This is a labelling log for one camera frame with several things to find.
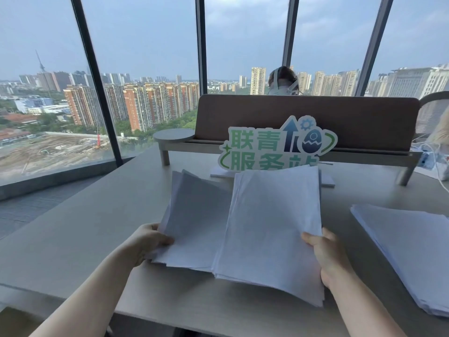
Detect person's right hand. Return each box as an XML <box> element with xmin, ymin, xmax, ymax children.
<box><xmin>301</xmin><ymin>227</ymin><xmax>355</xmax><ymax>290</ymax></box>

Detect person's left hand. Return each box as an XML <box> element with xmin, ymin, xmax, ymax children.
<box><xmin>121</xmin><ymin>223</ymin><xmax>175</xmax><ymax>267</ymax></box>

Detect white paper sheaf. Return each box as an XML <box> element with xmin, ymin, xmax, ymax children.
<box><xmin>145</xmin><ymin>169</ymin><xmax>235</xmax><ymax>271</ymax></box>

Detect thick white paper stack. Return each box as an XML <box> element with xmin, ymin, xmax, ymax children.
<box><xmin>211</xmin><ymin>165</ymin><xmax>325</xmax><ymax>308</ymax></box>

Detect person's left forearm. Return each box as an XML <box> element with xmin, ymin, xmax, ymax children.
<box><xmin>30</xmin><ymin>246</ymin><xmax>137</xmax><ymax>337</ymax></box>

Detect person's right forearm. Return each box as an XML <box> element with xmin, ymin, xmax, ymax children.
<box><xmin>329</xmin><ymin>268</ymin><xmax>407</xmax><ymax>337</ymax></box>

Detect white paper pile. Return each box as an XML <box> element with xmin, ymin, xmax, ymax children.
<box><xmin>350</xmin><ymin>204</ymin><xmax>449</xmax><ymax>318</ymax></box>

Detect green and white cutout sign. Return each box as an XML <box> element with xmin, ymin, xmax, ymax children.
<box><xmin>218</xmin><ymin>115</ymin><xmax>338</xmax><ymax>172</ymax></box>

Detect brown desk divider panel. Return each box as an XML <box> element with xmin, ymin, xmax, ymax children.
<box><xmin>193</xmin><ymin>94</ymin><xmax>421</xmax><ymax>152</ymax></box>

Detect grey mesh office chair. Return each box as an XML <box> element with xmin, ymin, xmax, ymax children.
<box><xmin>415</xmin><ymin>91</ymin><xmax>449</xmax><ymax>135</ymax></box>

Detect white cables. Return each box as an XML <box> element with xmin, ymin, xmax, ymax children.
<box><xmin>410</xmin><ymin>133</ymin><xmax>449</xmax><ymax>193</ymax></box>

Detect black window frame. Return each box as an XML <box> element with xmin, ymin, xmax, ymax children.
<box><xmin>69</xmin><ymin>0</ymin><xmax>395</xmax><ymax>168</ymax></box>

